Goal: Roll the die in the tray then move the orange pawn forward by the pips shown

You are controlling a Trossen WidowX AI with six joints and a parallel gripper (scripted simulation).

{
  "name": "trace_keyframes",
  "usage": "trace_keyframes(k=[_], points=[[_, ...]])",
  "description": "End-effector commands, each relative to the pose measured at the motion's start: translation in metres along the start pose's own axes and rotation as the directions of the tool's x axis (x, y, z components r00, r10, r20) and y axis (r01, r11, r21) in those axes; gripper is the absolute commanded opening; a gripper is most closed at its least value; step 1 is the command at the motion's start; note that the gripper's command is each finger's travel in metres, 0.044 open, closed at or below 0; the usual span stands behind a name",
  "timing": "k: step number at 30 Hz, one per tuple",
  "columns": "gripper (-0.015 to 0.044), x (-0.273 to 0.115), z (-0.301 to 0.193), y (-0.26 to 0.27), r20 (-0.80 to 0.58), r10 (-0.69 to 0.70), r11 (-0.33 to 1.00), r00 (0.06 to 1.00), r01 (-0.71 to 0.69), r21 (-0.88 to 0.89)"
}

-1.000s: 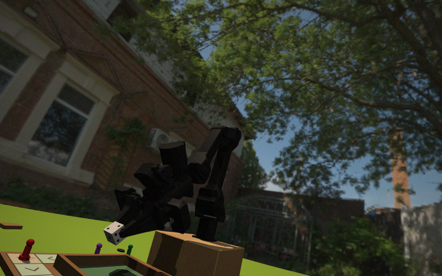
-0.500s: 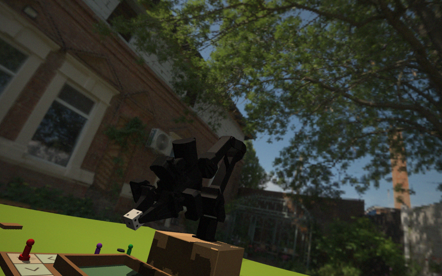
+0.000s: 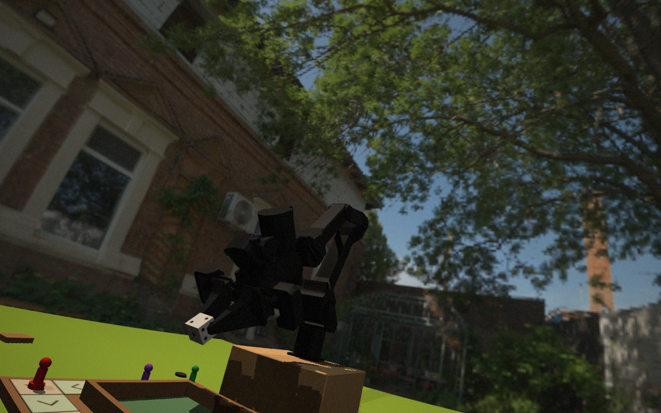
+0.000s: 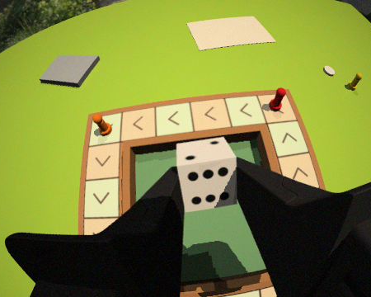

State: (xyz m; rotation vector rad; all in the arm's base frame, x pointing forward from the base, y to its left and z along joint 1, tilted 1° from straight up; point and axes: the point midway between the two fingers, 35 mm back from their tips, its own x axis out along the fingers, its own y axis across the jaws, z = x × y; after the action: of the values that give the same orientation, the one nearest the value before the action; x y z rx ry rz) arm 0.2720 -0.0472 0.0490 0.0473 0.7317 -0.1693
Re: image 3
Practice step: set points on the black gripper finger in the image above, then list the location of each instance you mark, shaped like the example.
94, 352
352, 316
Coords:
217, 301
248, 311

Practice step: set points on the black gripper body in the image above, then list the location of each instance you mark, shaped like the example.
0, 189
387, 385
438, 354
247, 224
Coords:
277, 293

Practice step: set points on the green pawn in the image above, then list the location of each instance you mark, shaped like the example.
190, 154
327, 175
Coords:
193, 373

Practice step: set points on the purple game pawn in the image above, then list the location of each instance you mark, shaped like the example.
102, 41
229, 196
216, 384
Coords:
148, 368

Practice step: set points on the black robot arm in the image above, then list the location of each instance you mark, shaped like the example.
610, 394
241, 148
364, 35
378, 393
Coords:
294, 250

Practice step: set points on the dark red game pawn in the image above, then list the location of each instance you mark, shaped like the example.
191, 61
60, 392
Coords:
38, 382

